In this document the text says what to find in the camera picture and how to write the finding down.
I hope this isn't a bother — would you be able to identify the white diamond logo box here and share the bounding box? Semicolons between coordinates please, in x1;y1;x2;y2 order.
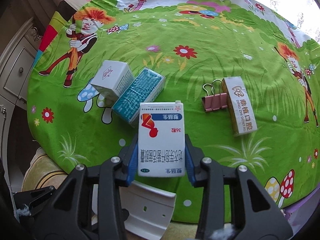
91;60;135;102

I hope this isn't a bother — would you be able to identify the flat white box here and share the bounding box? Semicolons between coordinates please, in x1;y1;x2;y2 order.
91;179;177;240

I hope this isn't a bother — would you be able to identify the cartoon green tablecloth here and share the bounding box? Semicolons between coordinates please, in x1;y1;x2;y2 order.
27;0;319;206

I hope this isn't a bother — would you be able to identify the striped plush cushion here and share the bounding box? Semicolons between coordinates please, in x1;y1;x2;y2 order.
21;147;197;239

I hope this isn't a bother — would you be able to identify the pink binder clip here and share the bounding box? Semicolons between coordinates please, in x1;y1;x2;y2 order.
201;79;228;112

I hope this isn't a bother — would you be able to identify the gold white dental box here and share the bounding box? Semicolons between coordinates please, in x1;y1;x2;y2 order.
222;76;258;136

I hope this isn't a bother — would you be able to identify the cream ornate drawer cabinet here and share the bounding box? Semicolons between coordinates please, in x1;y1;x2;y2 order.
0;17;43;111

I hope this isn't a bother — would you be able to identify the teal patterned box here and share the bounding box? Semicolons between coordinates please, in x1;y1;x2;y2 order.
112;67;165;126

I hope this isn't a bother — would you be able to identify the purple storage box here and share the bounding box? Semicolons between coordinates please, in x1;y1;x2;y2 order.
284;191;319;232

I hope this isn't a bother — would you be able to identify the white medicine box red logo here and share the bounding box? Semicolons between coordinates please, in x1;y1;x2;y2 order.
138;101;185;178

